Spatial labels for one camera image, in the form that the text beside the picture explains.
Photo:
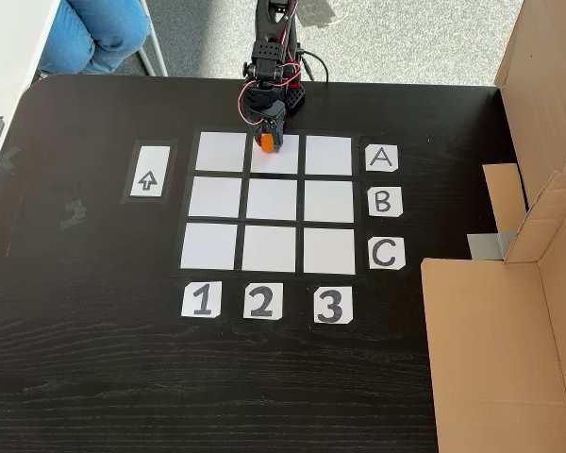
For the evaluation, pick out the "round orange token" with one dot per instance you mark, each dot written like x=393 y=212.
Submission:
x=266 y=143

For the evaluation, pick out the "white nine-square grid sheet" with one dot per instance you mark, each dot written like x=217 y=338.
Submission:
x=269 y=200

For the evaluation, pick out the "paper sheet letter A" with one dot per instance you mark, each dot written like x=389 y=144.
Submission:
x=382 y=158

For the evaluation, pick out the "white arrow paper sheet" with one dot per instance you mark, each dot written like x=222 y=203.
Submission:
x=149 y=160

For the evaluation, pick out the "grey tape on floor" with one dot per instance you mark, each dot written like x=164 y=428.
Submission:
x=316 y=11

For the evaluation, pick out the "paper sheet letter B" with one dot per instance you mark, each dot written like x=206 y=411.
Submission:
x=385 y=202

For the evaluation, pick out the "white metal chair leg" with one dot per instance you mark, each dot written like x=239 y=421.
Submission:
x=152 y=47

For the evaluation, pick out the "paper sheet letter C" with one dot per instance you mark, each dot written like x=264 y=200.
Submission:
x=387 y=254

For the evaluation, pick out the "paper sheet number 2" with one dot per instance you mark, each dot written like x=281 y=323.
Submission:
x=263 y=301

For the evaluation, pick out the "paper sheet number 1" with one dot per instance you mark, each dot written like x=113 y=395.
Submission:
x=201 y=299

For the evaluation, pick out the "paper sheet number 3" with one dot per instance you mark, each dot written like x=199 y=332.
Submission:
x=333 y=305

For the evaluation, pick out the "person's leg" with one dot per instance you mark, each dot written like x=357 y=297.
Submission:
x=89 y=33

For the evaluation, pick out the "grey tape at box foot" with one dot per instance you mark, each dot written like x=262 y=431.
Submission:
x=490 y=246

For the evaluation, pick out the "white desk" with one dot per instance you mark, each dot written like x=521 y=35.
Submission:
x=9 y=56

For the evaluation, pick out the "large brown cardboard box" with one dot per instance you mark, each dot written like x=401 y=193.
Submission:
x=490 y=354

